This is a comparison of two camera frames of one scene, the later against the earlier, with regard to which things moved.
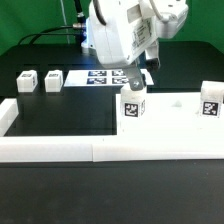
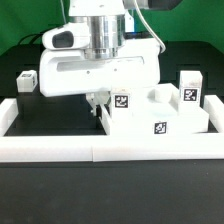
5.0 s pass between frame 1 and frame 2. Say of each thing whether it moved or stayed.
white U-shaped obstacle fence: stayed
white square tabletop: moved
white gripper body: moved
